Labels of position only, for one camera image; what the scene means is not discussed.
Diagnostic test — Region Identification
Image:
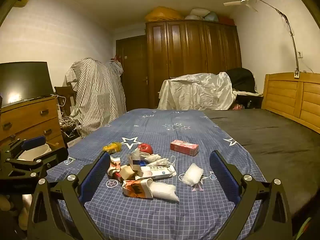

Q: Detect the red white cigarette box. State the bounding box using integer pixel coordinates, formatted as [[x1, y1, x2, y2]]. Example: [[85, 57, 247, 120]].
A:
[[107, 156, 123, 180]]

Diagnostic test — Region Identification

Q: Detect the white bedding bag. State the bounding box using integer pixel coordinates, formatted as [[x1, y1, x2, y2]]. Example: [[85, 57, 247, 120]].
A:
[[185, 8, 211, 20]]

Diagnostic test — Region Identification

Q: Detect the striped cloth cover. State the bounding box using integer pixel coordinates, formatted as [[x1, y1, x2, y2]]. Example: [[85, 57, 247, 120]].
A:
[[64, 58, 127, 138]]

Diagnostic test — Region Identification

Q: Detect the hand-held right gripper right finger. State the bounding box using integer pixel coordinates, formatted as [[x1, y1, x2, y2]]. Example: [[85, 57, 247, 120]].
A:
[[209, 150, 293, 240]]

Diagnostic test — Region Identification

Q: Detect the tan sponge block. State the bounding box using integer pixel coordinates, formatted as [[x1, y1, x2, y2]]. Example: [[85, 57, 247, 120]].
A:
[[119, 165, 137, 180]]

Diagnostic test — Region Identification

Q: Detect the brown wooden wardrobe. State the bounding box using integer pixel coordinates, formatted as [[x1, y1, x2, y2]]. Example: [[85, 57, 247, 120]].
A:
[[146, 20, 242, 110]]

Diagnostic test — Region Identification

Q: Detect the white packet with blue band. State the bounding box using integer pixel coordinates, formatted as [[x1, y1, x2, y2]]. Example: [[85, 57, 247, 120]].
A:
[[127, 148, 142, 172]]

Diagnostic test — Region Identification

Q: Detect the pale blue bedding bag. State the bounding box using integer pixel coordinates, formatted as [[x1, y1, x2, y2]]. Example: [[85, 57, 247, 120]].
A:
[[204, 12, 220, 22]]

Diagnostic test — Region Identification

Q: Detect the white fluffy sock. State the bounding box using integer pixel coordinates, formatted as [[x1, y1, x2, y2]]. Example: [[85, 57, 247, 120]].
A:
[[144, 154, 175, 167]]

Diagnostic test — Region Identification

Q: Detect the white satin cloth cover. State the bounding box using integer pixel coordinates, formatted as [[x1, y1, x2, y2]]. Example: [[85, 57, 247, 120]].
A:
[[158, 72, 238, 111]]

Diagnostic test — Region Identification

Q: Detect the tangle of white cables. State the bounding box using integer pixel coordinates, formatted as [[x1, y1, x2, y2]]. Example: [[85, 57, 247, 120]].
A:
[[51, 94, 83, 132]]

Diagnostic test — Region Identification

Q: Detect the dark nightstand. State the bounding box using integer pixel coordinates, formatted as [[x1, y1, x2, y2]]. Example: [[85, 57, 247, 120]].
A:
[[235, 91, 264, 109]]

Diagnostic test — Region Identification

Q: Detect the wooden headboard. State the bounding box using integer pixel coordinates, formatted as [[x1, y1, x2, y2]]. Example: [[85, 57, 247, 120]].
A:
[[261, 72, 320, 133]]

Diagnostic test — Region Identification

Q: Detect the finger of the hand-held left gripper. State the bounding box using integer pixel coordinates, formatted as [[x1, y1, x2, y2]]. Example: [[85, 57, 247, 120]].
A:
[[6, 135, 47, 158], [5, 147, 69, 173]]

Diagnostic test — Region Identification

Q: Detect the black cloth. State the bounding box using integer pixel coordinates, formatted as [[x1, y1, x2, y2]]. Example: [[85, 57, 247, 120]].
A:
[[226, 67, 256, 92]]

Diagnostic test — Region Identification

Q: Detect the yellow wrapper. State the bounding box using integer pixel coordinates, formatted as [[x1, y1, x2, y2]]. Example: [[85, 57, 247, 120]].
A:
[[103, 142, 123, 154]]

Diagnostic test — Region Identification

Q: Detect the dark wooden door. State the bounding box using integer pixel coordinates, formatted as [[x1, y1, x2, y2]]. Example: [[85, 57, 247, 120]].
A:
[[116, 35, 148, 112]]

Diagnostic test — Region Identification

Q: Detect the clear plastic bag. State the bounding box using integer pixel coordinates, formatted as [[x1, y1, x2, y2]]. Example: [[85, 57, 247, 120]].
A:
[[149, 181, 180, 202]]

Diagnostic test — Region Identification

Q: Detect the wooden dresser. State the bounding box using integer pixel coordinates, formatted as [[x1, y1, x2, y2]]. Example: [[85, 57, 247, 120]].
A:
[[0, 95, 66, 152]]

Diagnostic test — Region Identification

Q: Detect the white ceiling fan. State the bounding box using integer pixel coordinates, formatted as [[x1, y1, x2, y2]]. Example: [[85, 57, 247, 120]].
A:
[[223, 0, 258, 12]]

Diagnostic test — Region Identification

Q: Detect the black television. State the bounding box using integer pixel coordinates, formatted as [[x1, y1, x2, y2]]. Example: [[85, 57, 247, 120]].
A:
[[0, 62, 54, 108]]

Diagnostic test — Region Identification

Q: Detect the crumpled orange white carton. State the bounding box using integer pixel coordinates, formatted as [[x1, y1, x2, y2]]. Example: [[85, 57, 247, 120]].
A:
[[122, 179, 153, 200]]

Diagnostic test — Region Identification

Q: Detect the white wet wipes pack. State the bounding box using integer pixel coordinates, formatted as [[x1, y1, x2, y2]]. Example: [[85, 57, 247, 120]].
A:
[[135, 164, 177, 180]]

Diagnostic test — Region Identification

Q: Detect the bent metal pole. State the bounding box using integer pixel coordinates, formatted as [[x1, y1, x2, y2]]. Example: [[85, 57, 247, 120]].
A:
[[229, 0, 300, 79]]

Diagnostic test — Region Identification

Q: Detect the white plastic bin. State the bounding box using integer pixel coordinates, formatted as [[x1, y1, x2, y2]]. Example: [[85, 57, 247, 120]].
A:
[[16, 144, 52, 162]]

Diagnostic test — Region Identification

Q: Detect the red storage box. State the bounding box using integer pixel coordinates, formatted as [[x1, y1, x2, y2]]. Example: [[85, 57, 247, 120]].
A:
[[219, 16, 235, 26]]

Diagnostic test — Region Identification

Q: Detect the white appliance box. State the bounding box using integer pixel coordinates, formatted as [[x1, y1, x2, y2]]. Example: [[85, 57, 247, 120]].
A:
[[61, 127, 83, 149]]

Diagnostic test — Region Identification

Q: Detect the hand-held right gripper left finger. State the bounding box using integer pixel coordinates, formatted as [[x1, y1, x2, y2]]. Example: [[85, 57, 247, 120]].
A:
[[27, 151, 112, 240]]

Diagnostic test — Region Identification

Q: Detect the white plastic bag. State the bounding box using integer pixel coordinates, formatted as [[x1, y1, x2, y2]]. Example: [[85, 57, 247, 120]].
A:
[[180, 163, 204, 187]]

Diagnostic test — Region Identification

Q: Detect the red apple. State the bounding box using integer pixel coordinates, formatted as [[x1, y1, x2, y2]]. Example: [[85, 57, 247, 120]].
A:
[[138, 143, 153, 155]]

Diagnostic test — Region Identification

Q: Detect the red pink carton box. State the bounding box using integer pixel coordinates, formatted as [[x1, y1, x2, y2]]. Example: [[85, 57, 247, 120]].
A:
[[170, 140, 199, 156]]

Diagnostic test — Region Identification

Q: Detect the dark grey blanket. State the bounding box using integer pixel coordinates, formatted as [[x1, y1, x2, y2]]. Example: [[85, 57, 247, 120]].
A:
[[205, 109, 320, 217]]

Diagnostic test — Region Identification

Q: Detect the blue star print bedsheet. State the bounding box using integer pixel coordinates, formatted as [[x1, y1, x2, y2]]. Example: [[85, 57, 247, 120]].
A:
[[46, 109, 267, 240]]

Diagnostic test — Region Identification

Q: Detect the orange storage bag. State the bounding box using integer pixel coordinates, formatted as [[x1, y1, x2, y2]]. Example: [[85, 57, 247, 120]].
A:
[[145, 7, 184, 22]]

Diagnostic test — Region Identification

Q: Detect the wooden chair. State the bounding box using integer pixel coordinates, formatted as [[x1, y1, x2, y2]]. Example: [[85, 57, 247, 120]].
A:
[[54, 86, 76, 115]]

